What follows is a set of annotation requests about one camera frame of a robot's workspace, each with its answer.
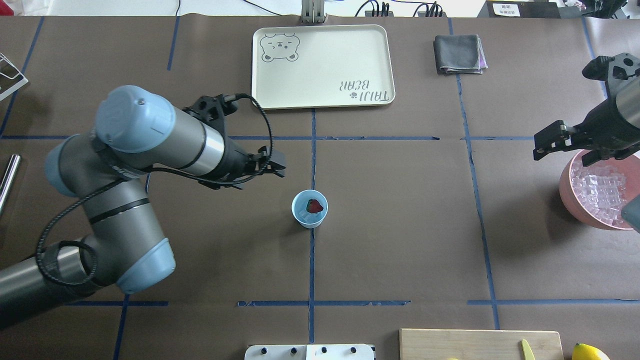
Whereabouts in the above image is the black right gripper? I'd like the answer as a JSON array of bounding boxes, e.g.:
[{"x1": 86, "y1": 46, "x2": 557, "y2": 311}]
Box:
[{"x1": 532, "y1": 98, "x2": 640, "y2": 167}]

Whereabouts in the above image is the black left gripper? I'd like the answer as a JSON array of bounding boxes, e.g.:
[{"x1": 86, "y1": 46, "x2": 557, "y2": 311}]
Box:
[{"x1": 199, "y1": 136, "x2": 287, "y2": 191}]

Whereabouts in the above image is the clear ice cube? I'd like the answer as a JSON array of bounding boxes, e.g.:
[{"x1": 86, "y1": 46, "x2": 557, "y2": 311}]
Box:
[{"x1": 296, "y1": 209, "x2": 313, "y2": 223}]

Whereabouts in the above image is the red strawberry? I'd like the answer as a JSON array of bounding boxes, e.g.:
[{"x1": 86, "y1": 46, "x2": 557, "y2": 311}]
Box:
[{"x1": 305, "y1": 198, "x2": 324, "y2": 214}]

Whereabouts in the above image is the metal muddler with black tip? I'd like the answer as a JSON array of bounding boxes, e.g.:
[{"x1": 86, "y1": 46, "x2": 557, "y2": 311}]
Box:
[{"x1": 0, "y1": 153, "x2": 22, "y2": 214}]

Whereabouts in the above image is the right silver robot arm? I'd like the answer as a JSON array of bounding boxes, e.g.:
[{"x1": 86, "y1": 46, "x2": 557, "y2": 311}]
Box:
[{"x1": 532, "y1": 84, "x2": 639, "y2": 231}]

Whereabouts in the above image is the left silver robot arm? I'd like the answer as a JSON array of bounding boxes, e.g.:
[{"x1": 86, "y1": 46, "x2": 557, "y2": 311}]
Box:
[{"x1": 0, "y1": 85, "x2": 286, "y2": 330}]

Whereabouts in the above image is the pile of clear ice cubes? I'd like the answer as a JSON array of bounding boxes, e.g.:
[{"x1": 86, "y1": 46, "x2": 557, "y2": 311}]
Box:
[{"x1": 569, "y1": 159, "x2": 633, "y2": 228}]

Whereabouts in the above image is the light blue cup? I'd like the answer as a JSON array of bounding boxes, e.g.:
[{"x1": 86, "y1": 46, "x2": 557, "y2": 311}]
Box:
[{"x1": 291, "y1": 189, "x2": 329, "y2": 229}]

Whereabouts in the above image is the white cup rack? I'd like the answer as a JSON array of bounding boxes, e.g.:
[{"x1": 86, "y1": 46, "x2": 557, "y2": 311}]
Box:
[{"x1": 0, "y1": 53, "x2": 29, "y2": 101}]

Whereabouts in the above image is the pink bowl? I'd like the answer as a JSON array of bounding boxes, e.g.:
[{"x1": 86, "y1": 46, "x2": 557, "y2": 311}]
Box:
[{"x1": 558, "y1": 150, "x2": 640, "y2": 231}]

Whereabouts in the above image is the cream bear tray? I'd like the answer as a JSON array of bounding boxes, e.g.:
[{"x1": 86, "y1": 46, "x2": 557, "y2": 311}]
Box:
[{"x1": 251, "y1": 24, "x2": 396, "y2": 110}]

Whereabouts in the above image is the folded grey cloth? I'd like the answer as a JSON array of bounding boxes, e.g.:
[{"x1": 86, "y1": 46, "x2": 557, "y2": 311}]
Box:
[{"x1": 433, "y1": 34, "x2": 489, "y2": 75}]

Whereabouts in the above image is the black box device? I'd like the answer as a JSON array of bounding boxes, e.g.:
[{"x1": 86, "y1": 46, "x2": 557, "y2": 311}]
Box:
[{"x1": 477, "y1": 0, "x2": 561, "y2": 19}]

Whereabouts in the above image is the orange power strip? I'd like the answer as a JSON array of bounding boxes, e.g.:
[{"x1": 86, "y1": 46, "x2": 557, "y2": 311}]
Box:
[{"x1": 355, "y1": 0, "x2": 447, "y2": 18}]

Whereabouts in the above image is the yellow lemon left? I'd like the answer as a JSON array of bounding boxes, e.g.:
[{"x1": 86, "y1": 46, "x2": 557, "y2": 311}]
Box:
[{"x1": 571, "y1": 342, "x2": 610, "y2": 360}]

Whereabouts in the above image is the yellow-green plastic knife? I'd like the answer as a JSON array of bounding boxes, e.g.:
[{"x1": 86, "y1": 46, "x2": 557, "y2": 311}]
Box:
[{"x1": 520, "y1": 339, "x2": 536, "y2": 360}]

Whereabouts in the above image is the wooden cutting board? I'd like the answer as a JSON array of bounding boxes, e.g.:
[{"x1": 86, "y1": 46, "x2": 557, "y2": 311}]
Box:
[{"x1": 398, "y1": 328, "x2": 564, "y2": 360}]

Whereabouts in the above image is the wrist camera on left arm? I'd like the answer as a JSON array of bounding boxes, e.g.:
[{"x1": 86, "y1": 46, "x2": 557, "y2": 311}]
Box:
[{"x1": 182, "y1": 94, "x2": 238, "y2": 135}]

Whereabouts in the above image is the aluminium frame post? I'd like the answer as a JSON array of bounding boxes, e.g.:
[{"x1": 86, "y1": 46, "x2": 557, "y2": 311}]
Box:
[{"x1": 301, "y1": 0, "x2": 326, "y2": 24}]

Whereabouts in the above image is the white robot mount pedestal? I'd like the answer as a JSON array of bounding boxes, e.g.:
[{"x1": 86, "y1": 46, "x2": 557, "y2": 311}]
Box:
[{"x1": 244, "y1": 343, "x2": 377, "y2": 360}]

